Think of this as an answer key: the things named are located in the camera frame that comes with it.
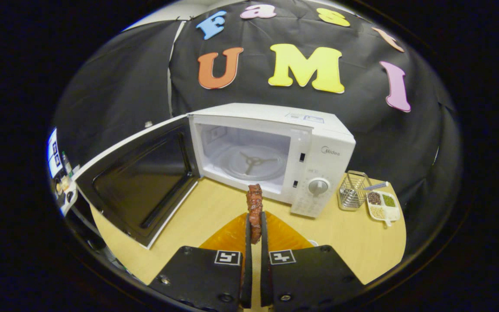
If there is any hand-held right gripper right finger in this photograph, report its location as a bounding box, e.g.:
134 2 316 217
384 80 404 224
260 211 365 312

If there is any metal wire utensil rack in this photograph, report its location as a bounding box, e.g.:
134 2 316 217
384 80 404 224
337 170 373 211

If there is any black backdrop cloth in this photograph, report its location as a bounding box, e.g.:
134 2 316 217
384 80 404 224
52 0 462 256

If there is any cluttered side desk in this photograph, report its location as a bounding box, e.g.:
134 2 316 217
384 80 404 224
52 152 79 217

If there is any white microwave oven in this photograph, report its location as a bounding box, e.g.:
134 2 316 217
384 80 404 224
74 103 356 250

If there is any brown grilled meat piece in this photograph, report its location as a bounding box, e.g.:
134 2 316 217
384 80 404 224
246 184 264 244

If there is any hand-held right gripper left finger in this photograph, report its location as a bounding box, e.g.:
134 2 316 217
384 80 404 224
148 211 253 312

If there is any computer monitor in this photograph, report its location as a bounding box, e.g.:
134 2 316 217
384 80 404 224
48 128 63 179

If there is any white divided dish with beans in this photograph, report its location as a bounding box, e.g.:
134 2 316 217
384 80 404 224
366 190 402 227

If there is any glass turntable plate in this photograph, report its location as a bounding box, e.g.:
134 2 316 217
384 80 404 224
218 144 288 182

